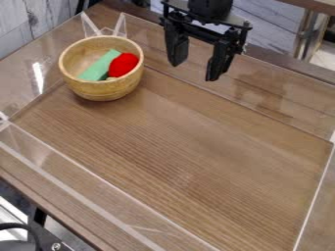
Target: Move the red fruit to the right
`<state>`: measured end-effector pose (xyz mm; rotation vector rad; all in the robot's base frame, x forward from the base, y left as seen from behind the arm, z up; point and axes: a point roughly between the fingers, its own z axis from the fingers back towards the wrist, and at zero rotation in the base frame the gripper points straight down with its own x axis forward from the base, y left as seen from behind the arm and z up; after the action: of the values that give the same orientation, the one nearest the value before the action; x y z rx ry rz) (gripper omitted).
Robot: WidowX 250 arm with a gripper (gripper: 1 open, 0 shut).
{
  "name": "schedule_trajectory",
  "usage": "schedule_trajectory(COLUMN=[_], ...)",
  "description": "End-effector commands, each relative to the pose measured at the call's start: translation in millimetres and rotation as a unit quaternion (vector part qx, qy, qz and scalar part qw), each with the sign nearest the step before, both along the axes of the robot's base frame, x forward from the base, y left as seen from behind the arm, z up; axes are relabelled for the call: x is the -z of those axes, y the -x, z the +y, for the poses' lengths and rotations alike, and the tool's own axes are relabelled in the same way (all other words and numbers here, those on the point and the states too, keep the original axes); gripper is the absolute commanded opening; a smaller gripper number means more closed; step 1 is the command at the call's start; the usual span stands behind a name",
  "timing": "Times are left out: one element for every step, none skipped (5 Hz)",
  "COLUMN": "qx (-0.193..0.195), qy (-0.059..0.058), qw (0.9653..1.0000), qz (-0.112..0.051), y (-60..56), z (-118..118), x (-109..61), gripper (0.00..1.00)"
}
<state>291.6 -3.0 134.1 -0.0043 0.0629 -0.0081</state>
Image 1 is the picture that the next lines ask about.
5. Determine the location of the green rectangular block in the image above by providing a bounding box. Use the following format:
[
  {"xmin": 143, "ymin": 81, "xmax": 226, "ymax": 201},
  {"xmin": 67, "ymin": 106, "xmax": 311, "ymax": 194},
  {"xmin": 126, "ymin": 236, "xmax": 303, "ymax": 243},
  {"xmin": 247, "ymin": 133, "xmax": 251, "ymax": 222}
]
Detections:
[{"xmin": 79, "ymin": 49, "xmax": 120, "ymax": 81}]

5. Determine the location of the clear acrylic tray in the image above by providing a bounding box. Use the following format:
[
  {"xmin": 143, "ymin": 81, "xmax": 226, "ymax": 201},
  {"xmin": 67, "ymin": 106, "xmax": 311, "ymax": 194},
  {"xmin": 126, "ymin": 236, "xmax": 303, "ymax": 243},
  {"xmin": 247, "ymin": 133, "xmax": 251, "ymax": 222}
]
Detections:
[{"xmin": 0, "ymin": 17, "xmax": 335, "ymax": 251}]

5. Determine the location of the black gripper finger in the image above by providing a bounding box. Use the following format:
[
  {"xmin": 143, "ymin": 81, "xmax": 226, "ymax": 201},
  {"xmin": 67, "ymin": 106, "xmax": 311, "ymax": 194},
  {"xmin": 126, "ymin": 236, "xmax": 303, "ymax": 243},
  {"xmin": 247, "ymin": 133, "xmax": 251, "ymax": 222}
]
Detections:
[
  {"xmin": 164, "ymin": 20, "xmax": 190, "ymax": 67},
  {"xmin": 206, "ymin": 39, "xmax": 235, "ymax": 81}
]

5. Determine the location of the light wooden bowl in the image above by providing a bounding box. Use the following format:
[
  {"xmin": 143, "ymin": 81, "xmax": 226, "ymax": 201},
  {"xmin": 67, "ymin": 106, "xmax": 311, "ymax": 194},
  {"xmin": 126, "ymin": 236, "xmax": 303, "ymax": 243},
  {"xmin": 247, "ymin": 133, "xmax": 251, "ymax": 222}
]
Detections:
[{"xmin": 58, "ymin": 35, "xmax": 144, "ymax": 101}]

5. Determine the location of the metal table leg background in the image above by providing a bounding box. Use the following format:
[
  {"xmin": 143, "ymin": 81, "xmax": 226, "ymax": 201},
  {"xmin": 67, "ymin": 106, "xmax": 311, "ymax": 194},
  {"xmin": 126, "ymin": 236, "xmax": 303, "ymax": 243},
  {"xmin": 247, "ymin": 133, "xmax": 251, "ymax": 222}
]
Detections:
[{"xmin": 294, "ymin": 10, "xmax": 330, "ymax": 62}]

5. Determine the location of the black cable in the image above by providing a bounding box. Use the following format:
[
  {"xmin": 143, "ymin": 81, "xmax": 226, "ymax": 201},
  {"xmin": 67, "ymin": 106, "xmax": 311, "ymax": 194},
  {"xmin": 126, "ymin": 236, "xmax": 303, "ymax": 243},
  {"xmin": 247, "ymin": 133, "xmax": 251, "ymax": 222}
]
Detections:
[{"xmin": 0, "ymin": 222, "xmax": 42, "ymax": 251}]

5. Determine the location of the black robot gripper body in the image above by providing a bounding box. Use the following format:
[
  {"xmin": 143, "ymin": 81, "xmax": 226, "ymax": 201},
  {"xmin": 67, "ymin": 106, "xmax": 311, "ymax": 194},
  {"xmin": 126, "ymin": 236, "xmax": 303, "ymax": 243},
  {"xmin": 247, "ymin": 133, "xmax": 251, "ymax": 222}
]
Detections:
[{"xmin": 159, "ymin": 0, "xmax": 254, "ymax": 45}]

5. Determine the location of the black metal table bracket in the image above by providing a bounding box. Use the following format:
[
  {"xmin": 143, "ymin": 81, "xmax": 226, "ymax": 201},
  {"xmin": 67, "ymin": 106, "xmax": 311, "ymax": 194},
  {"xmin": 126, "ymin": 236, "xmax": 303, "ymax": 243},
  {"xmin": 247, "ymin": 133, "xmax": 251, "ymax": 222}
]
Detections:
[{"xmin": 28, "ymin": 207, "xmax": 74, "ymax": 251}]

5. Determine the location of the red plush fruit green stem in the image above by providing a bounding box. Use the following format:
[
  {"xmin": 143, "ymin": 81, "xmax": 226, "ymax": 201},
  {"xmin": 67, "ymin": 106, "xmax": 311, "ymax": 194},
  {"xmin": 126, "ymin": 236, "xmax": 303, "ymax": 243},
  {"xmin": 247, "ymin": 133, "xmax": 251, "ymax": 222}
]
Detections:
[{"xmin": 107, "ymin": 53, "xmax": 139, "ymax": 78}]

